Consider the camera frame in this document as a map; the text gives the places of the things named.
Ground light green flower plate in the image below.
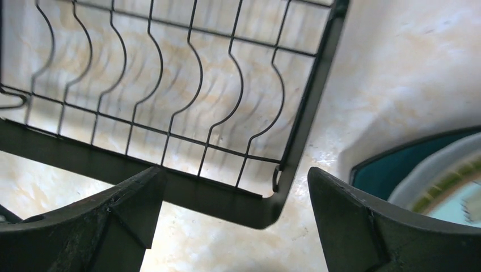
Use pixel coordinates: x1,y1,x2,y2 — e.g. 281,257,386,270
408,155,480,228

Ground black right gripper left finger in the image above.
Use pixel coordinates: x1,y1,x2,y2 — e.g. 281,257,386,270
1,167,167,271

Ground dark teal square plate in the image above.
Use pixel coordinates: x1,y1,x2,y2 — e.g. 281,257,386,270
349,125,480,200

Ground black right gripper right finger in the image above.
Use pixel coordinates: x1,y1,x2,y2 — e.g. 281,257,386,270
307,167,480,271

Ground white plate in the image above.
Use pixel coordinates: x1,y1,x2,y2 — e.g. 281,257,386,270
388,133,480,213

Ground black wire dish rack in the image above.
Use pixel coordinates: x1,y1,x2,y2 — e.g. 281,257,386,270
1,1,350,229

